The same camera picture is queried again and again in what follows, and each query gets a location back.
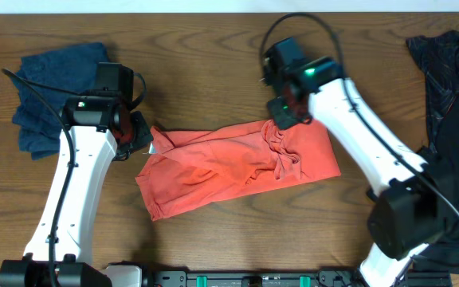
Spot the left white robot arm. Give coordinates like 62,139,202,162
0,96,153,286

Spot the black crumpled garment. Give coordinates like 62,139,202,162
405,29,459,276

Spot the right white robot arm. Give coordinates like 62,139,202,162
263,56,446,286

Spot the red printed t-shirt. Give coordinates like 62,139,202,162
135,120,340,221

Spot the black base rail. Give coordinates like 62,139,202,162
141,258,453,287

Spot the folded navy blue garment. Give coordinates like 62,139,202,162
12,42,109,160

